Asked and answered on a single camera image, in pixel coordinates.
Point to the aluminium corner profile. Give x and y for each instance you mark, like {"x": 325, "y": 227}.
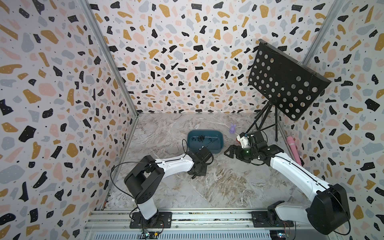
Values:
{"x": 86, "y": 9}
{"x": 331, "y": 16}

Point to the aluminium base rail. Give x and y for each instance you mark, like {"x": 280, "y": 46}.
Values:
{"x": 198, "y": 224}

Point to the pink cylindrical bottle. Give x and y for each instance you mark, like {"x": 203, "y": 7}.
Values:
{"x": 292, "y": 145}

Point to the purple rabbit figurine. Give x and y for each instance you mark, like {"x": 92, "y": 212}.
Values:
{"x": 232, "y": 129}

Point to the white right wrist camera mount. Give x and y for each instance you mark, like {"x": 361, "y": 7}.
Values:
{"x": 243, "y": 140}

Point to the teal plastic storage box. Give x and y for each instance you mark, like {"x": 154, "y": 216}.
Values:
{"x": 213, "y": 140}

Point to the aluminium corner profile right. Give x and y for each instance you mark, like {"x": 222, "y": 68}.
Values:
{"x": 331, "y": 16}

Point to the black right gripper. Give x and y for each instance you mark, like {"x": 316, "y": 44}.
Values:
{"x": 232, "y": 148}

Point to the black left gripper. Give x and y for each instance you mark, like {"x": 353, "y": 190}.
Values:
{"x": 204, "y": 172}

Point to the black music stand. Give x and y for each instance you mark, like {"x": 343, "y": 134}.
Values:
{"x": 288, "y": 86}

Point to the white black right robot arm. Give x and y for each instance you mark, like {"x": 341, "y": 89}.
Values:
{"x": 329, "y": 208}

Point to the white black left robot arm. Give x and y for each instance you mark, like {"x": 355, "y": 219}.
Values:
{"x": 144, "y": 179}

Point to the aluminium corner profile left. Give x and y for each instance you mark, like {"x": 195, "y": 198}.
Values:
{"x": 86, "y": 9}

